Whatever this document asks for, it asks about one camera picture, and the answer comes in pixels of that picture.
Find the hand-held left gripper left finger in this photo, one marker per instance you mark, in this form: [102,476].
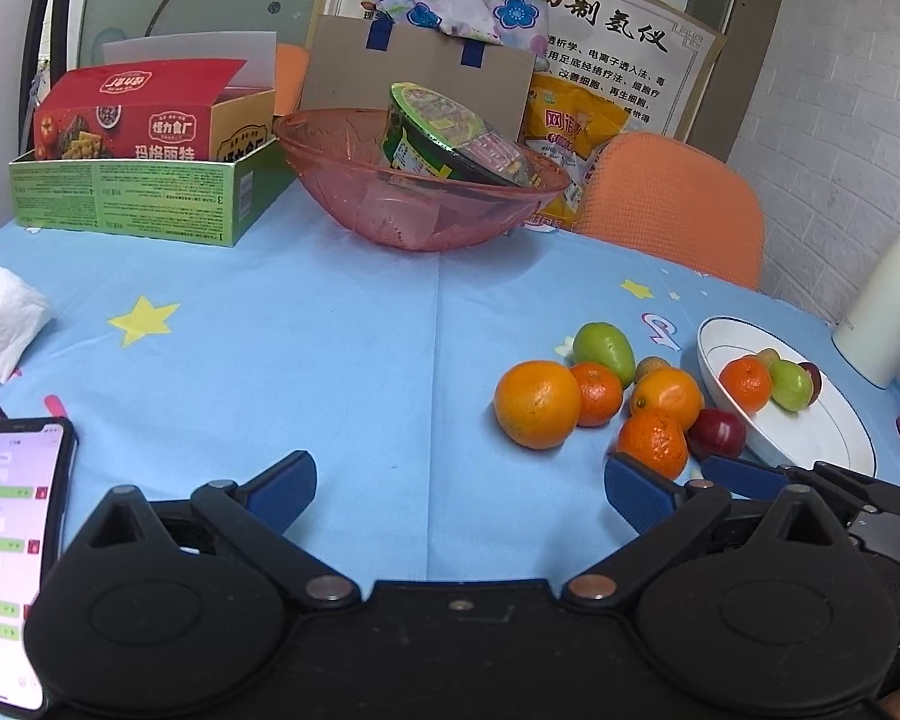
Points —
[281,484]

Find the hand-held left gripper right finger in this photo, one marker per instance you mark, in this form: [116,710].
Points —
[637,487]

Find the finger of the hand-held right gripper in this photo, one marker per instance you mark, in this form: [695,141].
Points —
[742,476]

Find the orange tangerine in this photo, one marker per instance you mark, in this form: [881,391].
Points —
[746,384]
[667,396]
[598,394]
[652,444]

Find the dark red plum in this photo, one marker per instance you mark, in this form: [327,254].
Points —
[814,381]
[716,433]

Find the white plate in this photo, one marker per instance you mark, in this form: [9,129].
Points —
[810,435]

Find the green jujube fruit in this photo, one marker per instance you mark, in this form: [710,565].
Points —
[604,352]
[791,386]

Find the small brown longan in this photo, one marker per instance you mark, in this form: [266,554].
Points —
[766,358]
[651,370]

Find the large orange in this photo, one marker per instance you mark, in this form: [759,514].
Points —
[538,403]

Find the printed blue tablecloth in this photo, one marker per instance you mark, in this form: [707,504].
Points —
[307,352]

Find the white thermos jug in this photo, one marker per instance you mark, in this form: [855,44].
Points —
[885,307]

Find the black smartphone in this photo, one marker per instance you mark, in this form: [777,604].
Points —
[7,555]

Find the pink plastic bowl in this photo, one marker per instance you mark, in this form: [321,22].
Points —
[345,187]

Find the white tissue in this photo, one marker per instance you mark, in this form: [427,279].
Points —
[4,322]

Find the green cardboard box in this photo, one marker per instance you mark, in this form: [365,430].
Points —
[120,199]

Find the instant noodle cup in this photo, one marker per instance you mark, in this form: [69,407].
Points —
[420,142]

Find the yellow snack bag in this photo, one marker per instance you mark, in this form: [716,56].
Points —
[570,120]

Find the red snack box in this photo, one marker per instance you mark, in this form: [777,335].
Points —
[120,97]

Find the brown cardboard box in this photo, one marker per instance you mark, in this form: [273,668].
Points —
[420,67]

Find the wall poster with black lettering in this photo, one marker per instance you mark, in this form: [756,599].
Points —
[630,22]

